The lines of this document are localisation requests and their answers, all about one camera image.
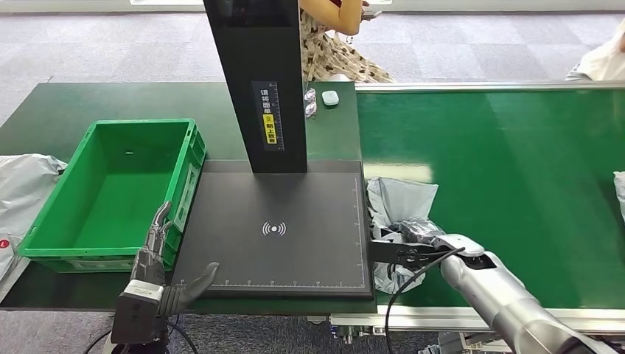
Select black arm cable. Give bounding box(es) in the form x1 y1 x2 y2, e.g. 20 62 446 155
166 315 199 354
384 247 466 354

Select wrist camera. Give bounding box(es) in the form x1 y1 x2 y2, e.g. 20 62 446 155
369 238 441 268
111 280 166 345

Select grey package black red logo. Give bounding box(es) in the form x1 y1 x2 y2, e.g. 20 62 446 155
0 235 16 283
366 176 439 296

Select grey package red print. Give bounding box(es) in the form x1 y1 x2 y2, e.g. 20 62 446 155
613 170 625 222

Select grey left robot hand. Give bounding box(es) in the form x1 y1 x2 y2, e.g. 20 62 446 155
129 201 220 315

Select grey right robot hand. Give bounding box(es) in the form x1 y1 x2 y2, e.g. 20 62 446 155
385 218 446 246

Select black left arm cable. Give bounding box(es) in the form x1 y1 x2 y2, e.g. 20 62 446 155
166 315 199 354

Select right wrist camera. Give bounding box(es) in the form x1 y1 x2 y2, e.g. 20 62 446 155
369 238 441 268

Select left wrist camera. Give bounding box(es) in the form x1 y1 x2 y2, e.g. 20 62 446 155
111 280 166 345

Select person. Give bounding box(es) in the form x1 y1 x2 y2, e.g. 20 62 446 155
298 0 397 84
565 19 625 82

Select green plastic crate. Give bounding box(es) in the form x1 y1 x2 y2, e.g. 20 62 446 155
18 118 207 274

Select black inbound scanner machine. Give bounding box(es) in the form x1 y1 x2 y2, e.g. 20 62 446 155
170 0 376 300

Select plain grey package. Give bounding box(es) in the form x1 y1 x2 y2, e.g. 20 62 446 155
0 154 69 246

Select clear eyeglasses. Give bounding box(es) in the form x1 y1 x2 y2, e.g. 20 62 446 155
303 88 318 119

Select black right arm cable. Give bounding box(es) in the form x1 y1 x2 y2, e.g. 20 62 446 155
384 247 466 354

